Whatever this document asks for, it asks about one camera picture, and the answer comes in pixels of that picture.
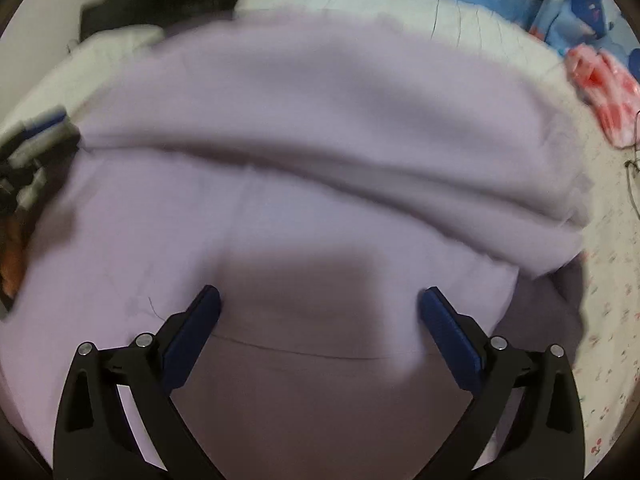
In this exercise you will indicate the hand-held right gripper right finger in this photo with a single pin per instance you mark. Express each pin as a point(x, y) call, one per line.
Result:
point(442, 322)

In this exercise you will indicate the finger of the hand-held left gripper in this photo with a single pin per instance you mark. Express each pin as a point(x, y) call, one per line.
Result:
point(45, 122)

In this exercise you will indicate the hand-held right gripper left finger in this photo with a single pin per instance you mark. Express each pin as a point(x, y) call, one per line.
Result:
point(197, 327)

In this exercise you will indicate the purple two-tone jacket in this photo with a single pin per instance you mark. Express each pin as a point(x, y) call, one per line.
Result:
point(300, 135)

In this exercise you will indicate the black garment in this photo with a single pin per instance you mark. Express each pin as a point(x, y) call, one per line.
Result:
point(150, 5)

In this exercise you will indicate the pink red patterned cloth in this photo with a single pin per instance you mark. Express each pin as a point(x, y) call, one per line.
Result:
point(610, 95)

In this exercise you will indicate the white quilt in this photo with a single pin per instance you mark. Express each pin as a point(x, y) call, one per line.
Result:
point(475, 25)

